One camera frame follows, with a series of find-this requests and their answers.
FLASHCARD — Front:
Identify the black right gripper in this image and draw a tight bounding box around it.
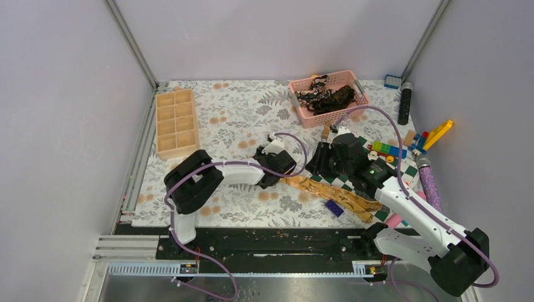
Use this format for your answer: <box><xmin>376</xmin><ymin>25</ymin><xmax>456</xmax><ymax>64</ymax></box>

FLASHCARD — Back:
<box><xmin>305</xmin><ymin>141</ymin><xmax>353</xmax><ymax>178</ymax></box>

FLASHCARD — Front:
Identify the yellow patterned tie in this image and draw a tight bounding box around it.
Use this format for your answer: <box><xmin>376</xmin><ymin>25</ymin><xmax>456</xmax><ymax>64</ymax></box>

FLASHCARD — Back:
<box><xmin>281</xmin><ymin>176</ymin><xmax>383</xmax><ymax>223</ymax></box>

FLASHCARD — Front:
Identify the wooden compartment tray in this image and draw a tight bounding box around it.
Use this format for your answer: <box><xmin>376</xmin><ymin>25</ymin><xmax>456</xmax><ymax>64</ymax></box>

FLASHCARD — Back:
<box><xmin>155</xmin><ymin>89</ymin><xmax>200</xmax><ymax>160</ymax></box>

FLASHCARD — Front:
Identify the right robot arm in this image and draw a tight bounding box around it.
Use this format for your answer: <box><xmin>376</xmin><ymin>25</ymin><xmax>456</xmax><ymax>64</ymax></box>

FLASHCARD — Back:
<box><xmin>306</xmin><ymin>132</ymin><xmax>489</xmax><ymax>297</ymax></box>

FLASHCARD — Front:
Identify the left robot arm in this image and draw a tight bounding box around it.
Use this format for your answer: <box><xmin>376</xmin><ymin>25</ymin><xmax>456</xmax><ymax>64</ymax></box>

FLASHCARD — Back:
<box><xmin>164</xmin><ymin>147</ymin><xmax>296</xmax><ymax>259</ymax></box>

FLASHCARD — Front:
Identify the curved wooden block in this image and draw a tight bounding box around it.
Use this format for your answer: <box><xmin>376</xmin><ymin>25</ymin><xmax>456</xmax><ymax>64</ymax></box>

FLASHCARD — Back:
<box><xmin>321</xmin><ymin>121</ymin><xmax>332</xmax><ymax>141</ymax></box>

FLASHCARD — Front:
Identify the green white chessboard mat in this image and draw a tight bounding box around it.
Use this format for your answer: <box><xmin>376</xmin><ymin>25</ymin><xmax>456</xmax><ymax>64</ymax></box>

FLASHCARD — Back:
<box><xmin>309</xmin><ymin>131</ymin><xmax>421</xmax><ymax>228</ymax></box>

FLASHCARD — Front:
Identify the purple lego brick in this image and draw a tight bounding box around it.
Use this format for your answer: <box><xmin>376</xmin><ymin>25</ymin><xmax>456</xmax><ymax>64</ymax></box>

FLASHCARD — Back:
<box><xmin>325</xmin><ymin>199</ymin><xmax>344</xmax><ymax>218</ymax></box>

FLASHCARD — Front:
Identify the colourful lego brick pile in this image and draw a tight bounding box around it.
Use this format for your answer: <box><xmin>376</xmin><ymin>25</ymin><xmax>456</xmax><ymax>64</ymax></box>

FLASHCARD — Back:
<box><xmin>366</xmin><ymin>130</ymin><xmax>429</xmax><ymax>159</ymax></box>

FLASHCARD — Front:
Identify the pink plastic basket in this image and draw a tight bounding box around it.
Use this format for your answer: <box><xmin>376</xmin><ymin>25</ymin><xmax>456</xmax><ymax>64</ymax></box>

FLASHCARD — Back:
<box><xmin>289</xmin><ymin>70</ymin><xmax>370</xmax><ymax>128</ymax></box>

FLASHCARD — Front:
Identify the black floral tie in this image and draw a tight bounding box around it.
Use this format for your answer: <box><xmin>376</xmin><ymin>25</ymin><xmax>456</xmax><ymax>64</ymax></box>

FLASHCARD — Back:
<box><xmin>295</xmin><ymin>75</ymin><xmax>356</xmax><ymax>115</ymax></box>

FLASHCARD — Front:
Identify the pink marker pen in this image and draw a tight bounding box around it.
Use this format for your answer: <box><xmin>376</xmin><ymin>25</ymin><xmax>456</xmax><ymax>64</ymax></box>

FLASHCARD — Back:
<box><xmin>384</xmin><ymin>191</ymin><xmax>426</xmax><ymax>228</ymax></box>

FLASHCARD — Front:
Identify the purple glitter tube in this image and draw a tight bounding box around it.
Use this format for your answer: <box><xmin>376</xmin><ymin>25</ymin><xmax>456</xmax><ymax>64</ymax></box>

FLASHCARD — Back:
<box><xmin>415</xmin><ymin>155</ymin><xmax>443</xmax><ymax>214</ymax></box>

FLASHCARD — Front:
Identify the blue white lego brick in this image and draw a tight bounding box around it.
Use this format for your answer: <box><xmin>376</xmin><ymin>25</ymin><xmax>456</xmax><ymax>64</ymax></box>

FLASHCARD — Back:
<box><xmin>383</xmin><ymin>74</ymin><xmax>402</xmax><ymax>89</ymax></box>

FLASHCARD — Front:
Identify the yellow triangle toy block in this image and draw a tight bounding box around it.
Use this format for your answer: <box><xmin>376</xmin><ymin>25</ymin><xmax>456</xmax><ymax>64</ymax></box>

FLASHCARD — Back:
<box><xmin>423</xmin><ymin>120</ymin><xmax>454</xmax><ymax>151</ymax></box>

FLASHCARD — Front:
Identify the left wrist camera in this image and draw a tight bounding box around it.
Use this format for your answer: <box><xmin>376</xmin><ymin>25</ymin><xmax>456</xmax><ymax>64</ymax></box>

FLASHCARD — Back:
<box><xmin>262</xmin><ymin>135</ymin><xmax>285</xmax><ymax>155</ymax></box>

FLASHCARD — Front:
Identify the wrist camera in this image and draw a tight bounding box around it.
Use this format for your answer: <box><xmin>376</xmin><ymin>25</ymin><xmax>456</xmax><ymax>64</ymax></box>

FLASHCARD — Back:
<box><xmin>331</xmin><ymin>126</ymin><xmax>353</xmax><ymax>138</ymax></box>
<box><xmin>262</xmin><ymin>135</ymin><xmax>285</xmax><ymax>155</ymax></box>

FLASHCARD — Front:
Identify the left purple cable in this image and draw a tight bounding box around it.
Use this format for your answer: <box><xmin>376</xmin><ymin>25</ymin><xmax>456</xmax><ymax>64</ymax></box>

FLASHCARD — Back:
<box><xmin>163</xmin><ymin>132</ymin><xmax>309</xmax><ymax>302</ymax></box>

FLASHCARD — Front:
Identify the purple cable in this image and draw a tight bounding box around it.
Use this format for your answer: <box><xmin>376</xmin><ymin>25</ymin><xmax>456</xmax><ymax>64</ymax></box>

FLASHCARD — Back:
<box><xmin>163</xmin><ymin>132</ymin><xmax>309</xmax><ymax>302</ymax></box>
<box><xmin>331</xmin><ymin>104</ymin><xmax>501</xmax><ymax>302</ymax></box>

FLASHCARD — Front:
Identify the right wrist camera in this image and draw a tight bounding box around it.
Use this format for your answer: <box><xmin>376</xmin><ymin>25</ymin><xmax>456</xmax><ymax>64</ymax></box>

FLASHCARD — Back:
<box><xmin>331</xmin><ymin>126</ymin><xmax>353</xmax><ymax>138</ymax></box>

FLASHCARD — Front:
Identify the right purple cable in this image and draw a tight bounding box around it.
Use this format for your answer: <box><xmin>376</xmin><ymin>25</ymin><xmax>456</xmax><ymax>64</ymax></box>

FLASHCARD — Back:
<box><xmin>331</xmin><ymin>104</ymin><xmax>501</xmax><ymax>302</ymax></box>

